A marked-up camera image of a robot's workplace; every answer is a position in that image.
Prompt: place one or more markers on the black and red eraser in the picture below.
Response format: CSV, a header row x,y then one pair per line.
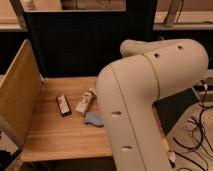
x,y
63,105

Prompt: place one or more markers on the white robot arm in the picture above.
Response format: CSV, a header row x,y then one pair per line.
x,y
126,90

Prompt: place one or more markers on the white tube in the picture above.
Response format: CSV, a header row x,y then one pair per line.
x,y
85,101

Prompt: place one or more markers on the black back panel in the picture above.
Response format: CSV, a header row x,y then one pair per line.
x,y
81,43

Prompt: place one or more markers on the dark right side panel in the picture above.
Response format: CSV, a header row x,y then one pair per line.
x,y
171,108

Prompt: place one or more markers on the wooden left side panel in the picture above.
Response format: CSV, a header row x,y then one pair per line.
x,y
19,91

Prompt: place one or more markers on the power strip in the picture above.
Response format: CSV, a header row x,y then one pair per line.
x,y
206,84

